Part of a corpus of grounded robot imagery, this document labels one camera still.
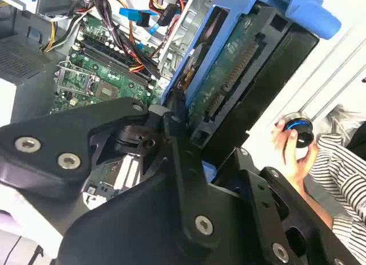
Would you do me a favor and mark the person's hand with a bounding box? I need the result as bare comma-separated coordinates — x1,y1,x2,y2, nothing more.
270,118,320,189

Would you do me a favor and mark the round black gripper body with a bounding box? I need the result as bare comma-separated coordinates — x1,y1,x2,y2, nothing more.
56,167,268,265

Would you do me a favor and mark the round black tool blue ring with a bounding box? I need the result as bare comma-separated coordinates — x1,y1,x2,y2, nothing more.
281,111,316,149

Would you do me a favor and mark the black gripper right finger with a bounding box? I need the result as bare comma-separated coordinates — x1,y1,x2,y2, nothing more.
233,147,365,265

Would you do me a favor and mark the hard disk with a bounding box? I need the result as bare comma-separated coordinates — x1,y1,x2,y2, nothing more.
160,0,343,184

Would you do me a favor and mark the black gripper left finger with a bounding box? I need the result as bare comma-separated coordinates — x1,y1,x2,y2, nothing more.
0,90,220,251

